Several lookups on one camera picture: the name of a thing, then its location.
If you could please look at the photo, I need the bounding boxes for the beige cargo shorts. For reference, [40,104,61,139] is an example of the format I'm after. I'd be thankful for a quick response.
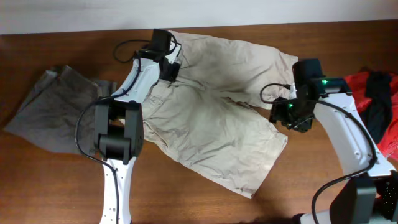
[142,33,298,198]

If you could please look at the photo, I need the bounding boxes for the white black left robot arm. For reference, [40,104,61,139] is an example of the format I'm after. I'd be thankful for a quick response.
[94,56,180,223]

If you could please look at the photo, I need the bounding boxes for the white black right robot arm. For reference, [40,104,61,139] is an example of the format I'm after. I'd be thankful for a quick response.
[271,78,397,224]

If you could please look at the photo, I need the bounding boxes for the red garment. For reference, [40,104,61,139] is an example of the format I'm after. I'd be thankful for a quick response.
[345,72,397,160]

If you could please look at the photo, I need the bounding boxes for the black garment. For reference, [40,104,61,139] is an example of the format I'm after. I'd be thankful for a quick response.
[360,72,392,144]

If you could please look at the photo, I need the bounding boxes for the folded grey shorts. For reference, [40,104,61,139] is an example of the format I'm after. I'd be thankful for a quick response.
[4,66,117,154]

